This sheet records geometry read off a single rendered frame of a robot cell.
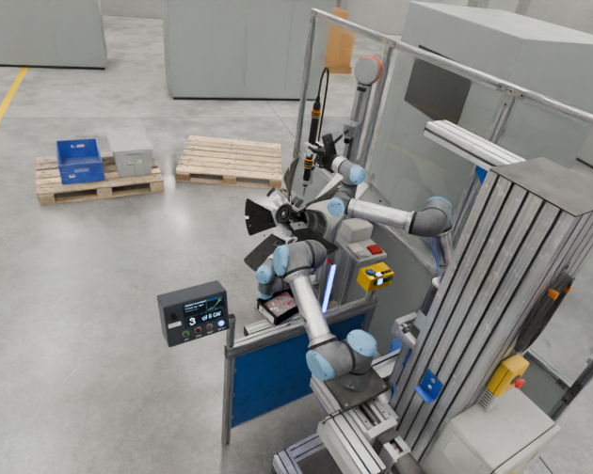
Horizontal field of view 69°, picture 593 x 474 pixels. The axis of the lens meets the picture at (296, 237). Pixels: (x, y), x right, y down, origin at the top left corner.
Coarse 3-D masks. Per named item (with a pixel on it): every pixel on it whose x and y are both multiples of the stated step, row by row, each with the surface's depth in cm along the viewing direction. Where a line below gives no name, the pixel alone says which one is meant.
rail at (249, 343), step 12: (360, 300) 238; (372, 300) 239; (324, 312) 227; (336, 312) 228; (348, 312) 234; (360, 312) 239; (300, 324) 218; (252, 336) 208; (264, 336) 209; (276, 336) 213; (288, 336) 218; (228, 348) 200; (240, 348) 204; (252, 348) 209
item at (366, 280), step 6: (378, 264) 232; (384, 264) 232; (360, 270) 227; (366, 270) 226; (378, 270) 228; (384, 270) 228; (360, 276) 228; (366, 276) 223; (372, 276) 222; (378, 276) 223; (384, 276) 225; (360, 282) 229; (366, 282) 224; (372, 282) 222; (384, 282) 228; (390, 282) 231; (366, 288) 225; (372, 288) 225; (378, 288) 229
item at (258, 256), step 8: (264, 240) 237; (272, 240) 236; (280, 240) 237; (256, 248) 237; (264, 248) 236; (248, 256) 238; (256, 256) 237; (264, 256) 236; (248, 264) 237; (256, 264) 236
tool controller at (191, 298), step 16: (192, 288) 177; (208, 288) 177; (160, 304) 167; (176, 304) 166; (192, 304) 169; (208, 304) 173; (224, 304) 177; (160, 320) 176; (176, 320) 168; (208, 320) 175; (224, 320) 179; (176, 336) 170; (192, 336) 174
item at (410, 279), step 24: (312, 192) 352; (384, 240) 282; (408, 264) 266; (336, 288) 348; (360, 288) 318; (384, 288) 292; (408, 288) 271; (384, 312) 298; (408, 312) 276; (384, 336) 303; (528, 360) 205; (528, 384) 207; (552, 384) 197; (552, 408) 199
